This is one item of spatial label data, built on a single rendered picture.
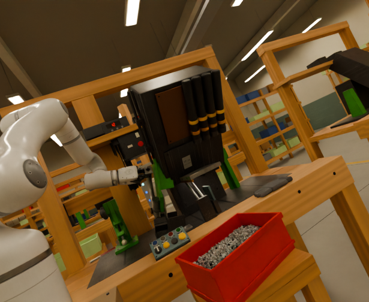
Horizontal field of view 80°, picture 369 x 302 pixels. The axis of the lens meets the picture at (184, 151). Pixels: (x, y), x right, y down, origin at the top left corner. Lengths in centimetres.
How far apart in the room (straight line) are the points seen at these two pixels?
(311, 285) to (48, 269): 68
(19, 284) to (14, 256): 6
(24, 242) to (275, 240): 65
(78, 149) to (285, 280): 93
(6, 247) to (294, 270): 70
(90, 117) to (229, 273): 124
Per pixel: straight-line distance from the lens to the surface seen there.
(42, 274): 60
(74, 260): 156
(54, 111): 87
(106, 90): 162
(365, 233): 143
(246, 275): 70
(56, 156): 1153
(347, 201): 135
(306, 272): 79
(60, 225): 153
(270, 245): 76
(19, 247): 59
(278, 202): 108
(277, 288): 74
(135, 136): 140
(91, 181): 120
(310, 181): 119
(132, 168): 122
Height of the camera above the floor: 119
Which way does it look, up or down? 3 degrees up
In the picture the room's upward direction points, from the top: 25 degrees counter-clockwise
